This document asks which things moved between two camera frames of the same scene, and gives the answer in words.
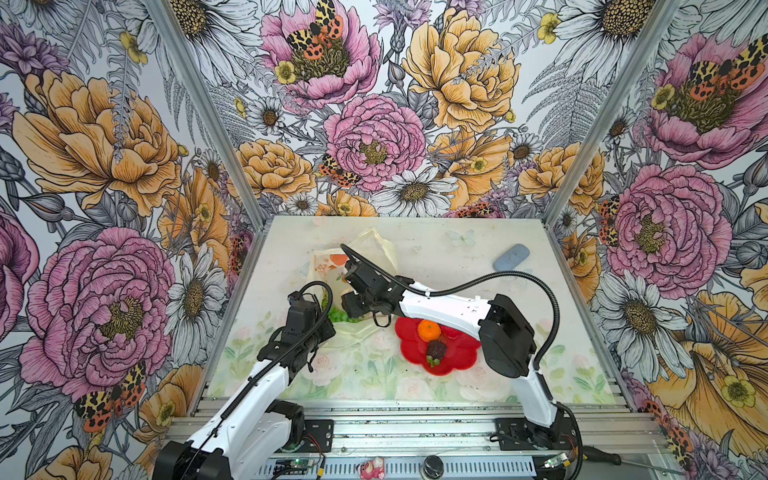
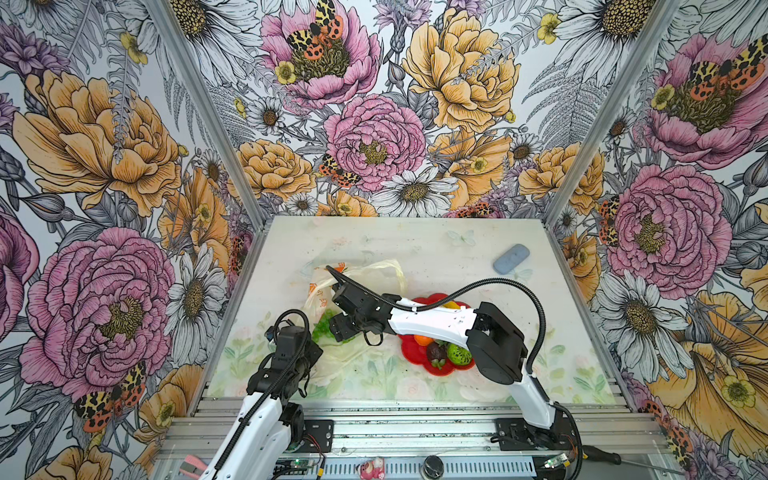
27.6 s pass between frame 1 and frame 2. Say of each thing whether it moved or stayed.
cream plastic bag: moved
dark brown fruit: stayed
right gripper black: moved
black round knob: stayed
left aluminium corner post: stayed
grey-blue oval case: stayed
